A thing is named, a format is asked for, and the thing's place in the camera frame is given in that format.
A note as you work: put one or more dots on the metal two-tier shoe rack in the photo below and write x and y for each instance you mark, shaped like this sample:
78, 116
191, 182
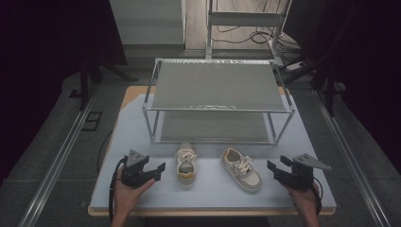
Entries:
217, 88

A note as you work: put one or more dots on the black tripod stand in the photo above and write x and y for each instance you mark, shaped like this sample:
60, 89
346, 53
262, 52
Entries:
91, 75

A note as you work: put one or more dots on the white cabinet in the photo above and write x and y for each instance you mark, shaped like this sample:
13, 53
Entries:
148, 22

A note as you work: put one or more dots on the white power strip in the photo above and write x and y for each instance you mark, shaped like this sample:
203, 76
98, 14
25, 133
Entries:
296, 65

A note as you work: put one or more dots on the white shoe with grey toe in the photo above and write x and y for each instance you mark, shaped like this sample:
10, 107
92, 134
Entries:
242, 170

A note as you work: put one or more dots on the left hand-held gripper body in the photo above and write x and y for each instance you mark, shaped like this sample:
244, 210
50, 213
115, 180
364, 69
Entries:
134, 171

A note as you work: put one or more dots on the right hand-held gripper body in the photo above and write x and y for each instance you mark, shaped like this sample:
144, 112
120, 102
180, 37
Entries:
302, 171

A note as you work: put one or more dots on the white metal stand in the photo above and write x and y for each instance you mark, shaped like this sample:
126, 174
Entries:
242, 19

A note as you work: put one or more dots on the person's left hand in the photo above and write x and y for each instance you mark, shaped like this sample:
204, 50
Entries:
129, 195

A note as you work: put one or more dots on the white table mat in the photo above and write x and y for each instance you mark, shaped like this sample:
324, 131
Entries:
208, 198

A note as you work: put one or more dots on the person's right hand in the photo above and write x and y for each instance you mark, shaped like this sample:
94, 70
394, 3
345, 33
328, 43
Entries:
302, 198

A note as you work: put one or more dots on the white shoe with yellow heel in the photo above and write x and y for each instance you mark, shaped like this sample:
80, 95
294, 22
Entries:
186, 165

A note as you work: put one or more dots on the aluminium floor rail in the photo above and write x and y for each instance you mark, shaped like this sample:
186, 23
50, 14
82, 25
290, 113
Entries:
350, 157
53, 167

